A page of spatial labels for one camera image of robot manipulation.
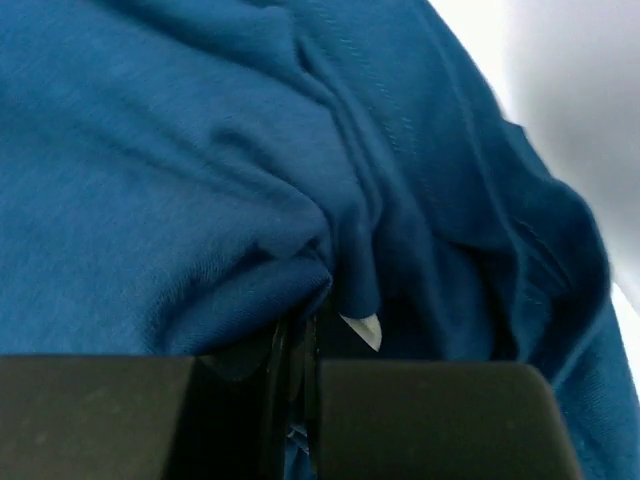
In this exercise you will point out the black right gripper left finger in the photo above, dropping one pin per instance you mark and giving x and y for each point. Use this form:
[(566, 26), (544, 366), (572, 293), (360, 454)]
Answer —
[(105, 417)]

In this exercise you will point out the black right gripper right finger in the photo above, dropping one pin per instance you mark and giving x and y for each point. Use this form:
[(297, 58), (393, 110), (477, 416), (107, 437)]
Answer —
[(392, 419)]

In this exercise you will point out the blue t shirt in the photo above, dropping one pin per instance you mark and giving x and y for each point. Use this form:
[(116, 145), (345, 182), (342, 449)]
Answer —
[(177, 174)]

